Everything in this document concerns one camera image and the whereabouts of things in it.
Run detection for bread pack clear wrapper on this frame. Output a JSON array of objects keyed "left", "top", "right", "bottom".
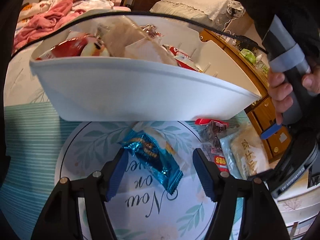
[{"left": 217, "top": 122, "right": 270, "bottom": 180}]

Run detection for blue foil candy pack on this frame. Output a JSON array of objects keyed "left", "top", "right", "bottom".
[{"left": 120, "top": 127, "right": 188, "bottom": 194}]

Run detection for brown wafer bar pack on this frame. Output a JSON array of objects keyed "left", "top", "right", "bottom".
[{"left": 97, "top": 16, "right": 149, "bottom": 57}]

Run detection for clear pack yellow crackers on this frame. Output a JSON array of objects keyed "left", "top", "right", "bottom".
[{"left": 162, "top": 44, "right": 201, "bottom": 72}]

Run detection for clear bag orange cookies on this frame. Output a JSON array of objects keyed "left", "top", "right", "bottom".
[{"left": 124, "top": 38, "right": 178, "bottom": 66}]

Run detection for red white snack bag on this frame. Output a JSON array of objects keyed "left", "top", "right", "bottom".
[{"left": 35, "top": 32, "right": 110, "bottom": 61}]

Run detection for person left hand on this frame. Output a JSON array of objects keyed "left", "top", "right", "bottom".
[{"left": 268, "top": 65, "right": 319, "bottom": 125}]

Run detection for wooden desk with drawers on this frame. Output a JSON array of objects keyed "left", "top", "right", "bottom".
[{"left": 200, "top": 29, "right": 291, "bottom": 163}]

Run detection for red dates zip bag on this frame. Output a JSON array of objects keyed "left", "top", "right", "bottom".
[{"left": 195, "top": 118, "right": 229, "bottom": 172}]

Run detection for green tissue pack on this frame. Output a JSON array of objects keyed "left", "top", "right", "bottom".
[{"left": 240, "top": 48, "right": 256, "bottom": 64}]

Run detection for leaf print tablecloth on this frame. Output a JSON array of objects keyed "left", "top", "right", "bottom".
[{"left": 0, "top": 42, "right": 251, "bottom": 240}]

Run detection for white plastic storage bin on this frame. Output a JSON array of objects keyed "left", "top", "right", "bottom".
[{"left": 29, "top": 10, "right": 261, "bottom": 121}]

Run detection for lace covered cabinet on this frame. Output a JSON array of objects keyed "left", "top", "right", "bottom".
[{"left": 150, "top": 0, "right": 253, "bottom": 35}]

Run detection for pink towel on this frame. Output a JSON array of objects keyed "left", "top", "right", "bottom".
[{"left": 12, "top": 0, "right": 85, "bottom": 51}]

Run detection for pastel floral blanket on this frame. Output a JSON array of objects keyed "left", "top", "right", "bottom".
[{"left": 18, "top": 0, "right": 131, "bottom": 22}]

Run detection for black cable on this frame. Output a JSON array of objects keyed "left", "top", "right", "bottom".
[{"left": 11, "top": 11, "right": 270, "bottom": 55}]

